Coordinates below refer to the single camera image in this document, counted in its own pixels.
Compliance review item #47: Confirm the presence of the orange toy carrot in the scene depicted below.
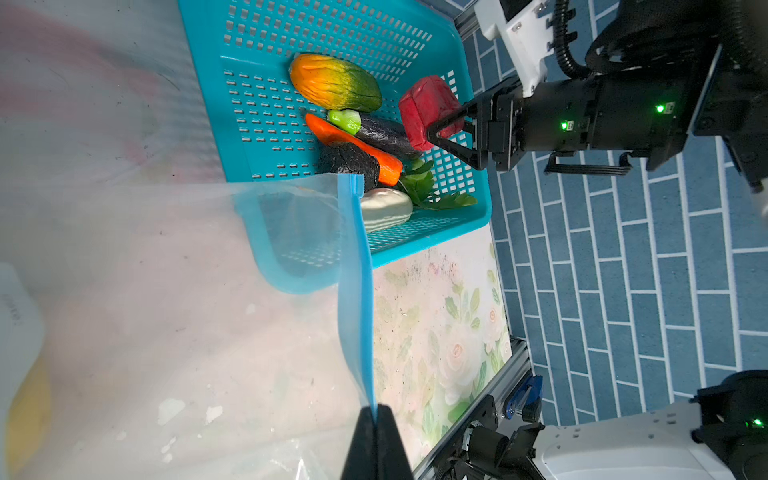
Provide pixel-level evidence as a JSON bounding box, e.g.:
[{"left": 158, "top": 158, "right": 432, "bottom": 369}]
[{"left": 304, "top": 113, "right": 403, "bottom": 191}]

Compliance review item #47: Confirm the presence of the teal plastic basket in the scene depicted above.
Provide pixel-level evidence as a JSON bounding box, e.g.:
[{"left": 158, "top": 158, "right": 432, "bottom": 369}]
[{"left": 179, "top": 1, "right": 491, "bottom": 266}]

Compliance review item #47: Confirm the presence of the clear zip top bag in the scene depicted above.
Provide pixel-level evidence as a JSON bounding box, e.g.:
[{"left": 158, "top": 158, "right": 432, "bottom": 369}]
[{"left": 1, "top": 174, "right": 374, "bottom": 479}]

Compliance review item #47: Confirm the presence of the blue black tool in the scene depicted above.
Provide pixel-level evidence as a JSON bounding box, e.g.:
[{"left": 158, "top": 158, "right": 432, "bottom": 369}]
[{"left": 504, "top": 375, "right": 543, "bottom": 423}]

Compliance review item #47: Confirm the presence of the yellow toy potato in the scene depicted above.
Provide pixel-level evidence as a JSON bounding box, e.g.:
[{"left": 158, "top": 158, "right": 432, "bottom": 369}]
[{"left": 5, "top": 358, "right": 52, "bottom": 478}]

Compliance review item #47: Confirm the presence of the black toy avocado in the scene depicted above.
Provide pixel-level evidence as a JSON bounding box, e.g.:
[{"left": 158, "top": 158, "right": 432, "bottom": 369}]
[{"left": 317, "top": 142, "right": 380, "bottom": 192}]

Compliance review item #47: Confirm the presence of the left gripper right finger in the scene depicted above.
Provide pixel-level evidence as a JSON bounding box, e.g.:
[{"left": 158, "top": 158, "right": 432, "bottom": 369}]
[{"left": 376, "top": 404, "right": 414, "bottom": 480}]

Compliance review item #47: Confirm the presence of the black toy eggplant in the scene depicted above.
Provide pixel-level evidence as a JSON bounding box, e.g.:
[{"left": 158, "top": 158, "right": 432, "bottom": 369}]
[{"left": 326, "top": 109, "right": 422, "bottom": 160}]

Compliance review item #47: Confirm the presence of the green toy leaf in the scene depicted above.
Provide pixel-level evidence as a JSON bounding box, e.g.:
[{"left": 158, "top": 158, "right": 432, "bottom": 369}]
[{"left": 396, "top": 159, "right": 478, "bottom": 211}]

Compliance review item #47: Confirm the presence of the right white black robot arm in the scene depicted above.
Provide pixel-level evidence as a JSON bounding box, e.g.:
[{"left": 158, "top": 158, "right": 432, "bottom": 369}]
[{"left": 489, "top": 133, "right": 767, "bottom": 479}]

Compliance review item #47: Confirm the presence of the aluminium mounting rail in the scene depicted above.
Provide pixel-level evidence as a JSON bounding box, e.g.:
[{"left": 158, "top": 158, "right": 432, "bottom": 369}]
[{"left": 413, "top": 338, "right": 532, "bottom": 479}]

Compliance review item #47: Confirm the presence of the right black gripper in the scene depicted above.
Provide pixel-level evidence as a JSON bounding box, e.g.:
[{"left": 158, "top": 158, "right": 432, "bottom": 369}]
[{"left": 427, "top": 79, "right": 599, "bottom": 171}]

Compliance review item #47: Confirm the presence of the red toy pepper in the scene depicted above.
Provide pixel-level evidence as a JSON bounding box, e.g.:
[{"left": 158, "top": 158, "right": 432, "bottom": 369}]
[{"left": 399, "top": 75, "right": 461, "bottom": 152}]

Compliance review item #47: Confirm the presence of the white toy garlic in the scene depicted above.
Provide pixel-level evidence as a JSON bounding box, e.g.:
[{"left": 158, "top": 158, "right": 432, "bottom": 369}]
[{"left": 360, "top": 188, "right": 413, "bottom": 233}]

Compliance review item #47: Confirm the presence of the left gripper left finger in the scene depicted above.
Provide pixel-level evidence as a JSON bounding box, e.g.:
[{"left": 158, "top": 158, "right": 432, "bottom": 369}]
[{"left": 340, "top": 406, "right": 378, "bottom": 480}]

